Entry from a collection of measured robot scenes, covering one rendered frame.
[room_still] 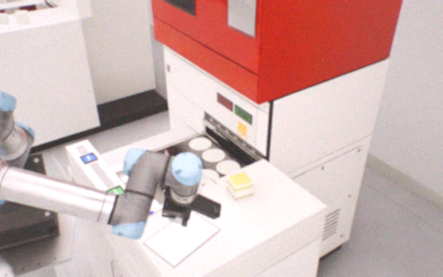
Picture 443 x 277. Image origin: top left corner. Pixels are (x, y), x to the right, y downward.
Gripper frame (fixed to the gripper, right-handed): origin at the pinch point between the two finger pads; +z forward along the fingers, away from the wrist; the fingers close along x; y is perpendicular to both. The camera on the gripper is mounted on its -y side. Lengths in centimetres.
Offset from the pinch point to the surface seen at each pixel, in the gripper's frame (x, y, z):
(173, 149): -49, 13, 39
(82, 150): -37, 49, 36
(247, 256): 4.5, -21.2, 6.6
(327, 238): -47, -77, 96
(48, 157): -107, 117, 183
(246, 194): -19.4, -18.6, 11.3
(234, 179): -23.1, -13.4, 8.7
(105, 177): -22.3, 34.4, 26.6
